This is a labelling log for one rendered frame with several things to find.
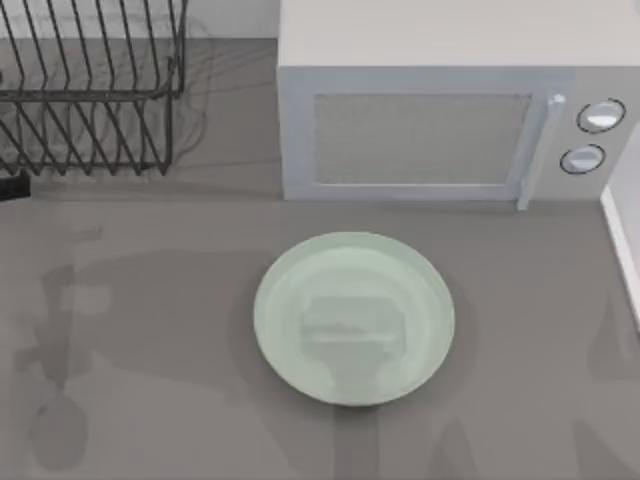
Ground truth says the pale green plate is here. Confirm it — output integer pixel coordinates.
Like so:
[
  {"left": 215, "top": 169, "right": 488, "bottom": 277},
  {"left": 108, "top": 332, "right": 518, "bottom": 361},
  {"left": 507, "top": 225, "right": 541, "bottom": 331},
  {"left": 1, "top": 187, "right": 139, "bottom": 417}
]
[{"left": 252, "top": 230, "right": 457, "bottom": 408}]

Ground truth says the microwave oven door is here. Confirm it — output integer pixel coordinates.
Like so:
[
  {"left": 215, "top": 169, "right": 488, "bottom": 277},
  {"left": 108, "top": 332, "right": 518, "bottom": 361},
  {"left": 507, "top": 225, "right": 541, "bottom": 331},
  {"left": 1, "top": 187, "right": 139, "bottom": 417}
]
[{"left": 277, "top": 65, "right": 574, "bottom": 202}]

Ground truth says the pale microwave oven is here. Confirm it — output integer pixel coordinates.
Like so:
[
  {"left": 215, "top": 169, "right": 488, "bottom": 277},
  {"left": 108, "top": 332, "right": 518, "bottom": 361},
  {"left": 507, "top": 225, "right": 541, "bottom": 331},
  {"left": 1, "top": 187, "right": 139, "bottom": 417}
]
[{"left": 276, "top": 0, "right": 640, "bottom": 211}]

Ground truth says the small microwave knob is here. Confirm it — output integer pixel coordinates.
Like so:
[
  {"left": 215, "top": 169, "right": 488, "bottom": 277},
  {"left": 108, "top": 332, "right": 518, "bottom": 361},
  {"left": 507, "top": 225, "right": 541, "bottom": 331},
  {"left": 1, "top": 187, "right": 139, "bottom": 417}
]
[{"left": 559, "top": 143, "right": 607, "bottom": 175}]

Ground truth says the large microwave knob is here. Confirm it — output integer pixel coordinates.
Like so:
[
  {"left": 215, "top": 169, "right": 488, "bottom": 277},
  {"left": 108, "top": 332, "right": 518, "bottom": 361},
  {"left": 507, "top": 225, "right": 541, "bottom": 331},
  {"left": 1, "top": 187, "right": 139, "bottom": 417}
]
[{"left": 576, "top": 98, "right": 627, "bottom": 134}]

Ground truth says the dark wire dish rack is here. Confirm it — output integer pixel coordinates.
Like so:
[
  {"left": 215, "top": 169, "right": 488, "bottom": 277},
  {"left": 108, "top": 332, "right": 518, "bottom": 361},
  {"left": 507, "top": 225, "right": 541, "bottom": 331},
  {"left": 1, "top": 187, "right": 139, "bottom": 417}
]
[{"left": 0, "top": 0, "right": 190, "bottom": 177}]

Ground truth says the microwave door handle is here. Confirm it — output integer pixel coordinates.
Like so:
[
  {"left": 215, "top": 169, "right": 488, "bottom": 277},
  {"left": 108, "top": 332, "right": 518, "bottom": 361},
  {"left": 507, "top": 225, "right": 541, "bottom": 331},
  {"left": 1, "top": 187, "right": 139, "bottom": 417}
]
[{"left": 516, "top": 92, "right": 567, "bottom": 211}]

